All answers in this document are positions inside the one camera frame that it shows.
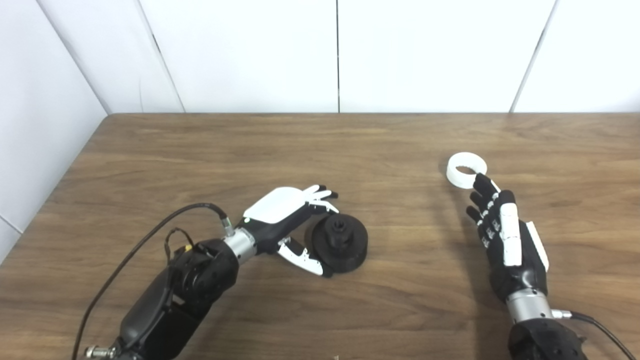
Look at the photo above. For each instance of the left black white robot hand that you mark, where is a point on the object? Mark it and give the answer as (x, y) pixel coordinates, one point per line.
(280, 205)

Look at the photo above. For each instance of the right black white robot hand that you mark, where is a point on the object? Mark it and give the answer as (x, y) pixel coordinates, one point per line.
(520, 275)

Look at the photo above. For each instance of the round black plastic part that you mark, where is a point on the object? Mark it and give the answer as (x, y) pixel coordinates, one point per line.
(350, 250)

